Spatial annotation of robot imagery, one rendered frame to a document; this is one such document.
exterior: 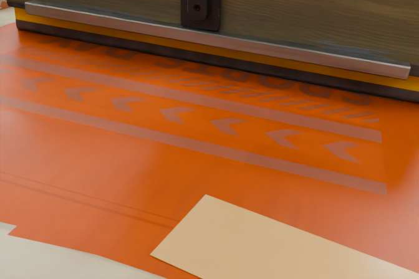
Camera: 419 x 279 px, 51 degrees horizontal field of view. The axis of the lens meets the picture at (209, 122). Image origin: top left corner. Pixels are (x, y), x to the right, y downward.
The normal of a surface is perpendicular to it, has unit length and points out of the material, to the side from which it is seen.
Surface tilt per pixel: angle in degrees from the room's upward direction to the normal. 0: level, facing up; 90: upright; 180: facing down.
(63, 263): 0
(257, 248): 0
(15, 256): 0
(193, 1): 90
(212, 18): 90
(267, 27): 90
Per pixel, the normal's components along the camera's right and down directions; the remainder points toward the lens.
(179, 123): 0.09, -0.90
